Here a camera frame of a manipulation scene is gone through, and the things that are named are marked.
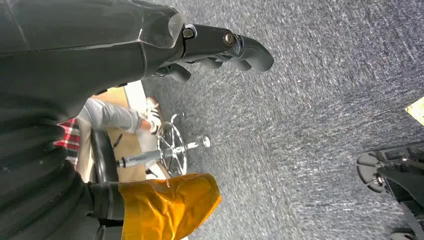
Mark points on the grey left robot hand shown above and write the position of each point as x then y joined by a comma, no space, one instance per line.
73,49

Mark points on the person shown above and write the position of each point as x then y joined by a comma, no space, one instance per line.
106,114

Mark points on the black stool with chrome base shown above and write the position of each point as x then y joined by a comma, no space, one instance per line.
104,155

